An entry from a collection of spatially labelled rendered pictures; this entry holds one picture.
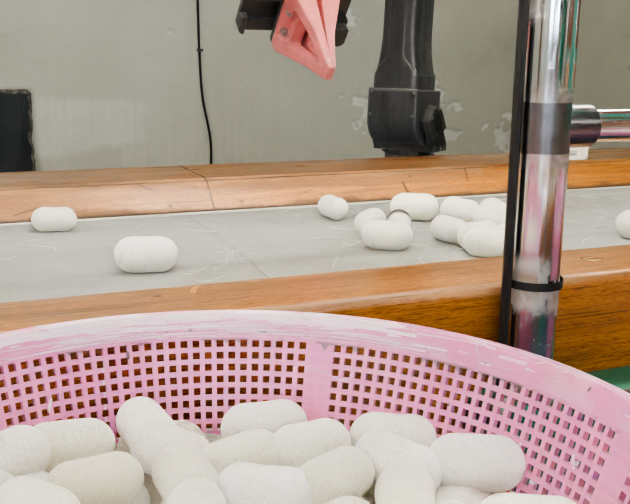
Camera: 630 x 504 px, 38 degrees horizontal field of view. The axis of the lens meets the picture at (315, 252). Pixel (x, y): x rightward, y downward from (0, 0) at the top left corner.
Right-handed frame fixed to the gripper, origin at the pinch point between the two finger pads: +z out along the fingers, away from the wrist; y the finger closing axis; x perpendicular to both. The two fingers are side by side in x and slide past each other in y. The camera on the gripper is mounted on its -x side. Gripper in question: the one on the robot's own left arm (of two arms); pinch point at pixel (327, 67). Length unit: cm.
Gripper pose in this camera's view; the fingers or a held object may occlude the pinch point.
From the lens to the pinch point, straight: 76.5
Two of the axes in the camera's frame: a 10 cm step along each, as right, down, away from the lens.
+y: 9.2, -0.7, 3.9
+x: -2.7, 6.1, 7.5
